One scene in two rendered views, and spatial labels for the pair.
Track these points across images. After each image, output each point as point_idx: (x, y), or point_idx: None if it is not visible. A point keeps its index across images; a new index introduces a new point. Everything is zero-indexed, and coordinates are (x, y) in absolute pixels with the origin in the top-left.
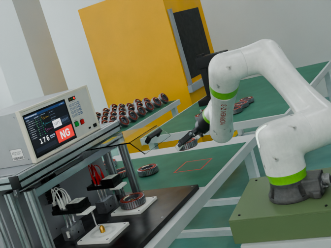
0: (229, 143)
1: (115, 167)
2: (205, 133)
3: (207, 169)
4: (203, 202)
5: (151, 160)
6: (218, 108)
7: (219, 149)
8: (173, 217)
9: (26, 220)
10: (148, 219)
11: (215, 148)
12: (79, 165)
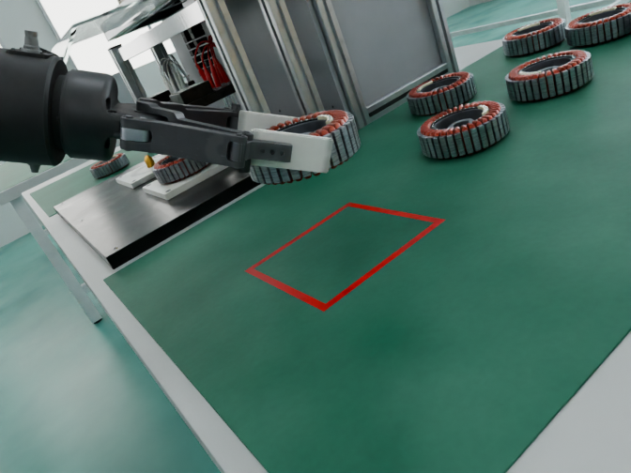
0: (560, 465)
1: None
2: (230, 165)
3: (212, 288)
4: (90, 290)
5: None
6: None
7: (459, 363)
8: (79, 239)
9: (202, 78)
10: (107, 205)
11: (523, 343)
12: (147, 37)
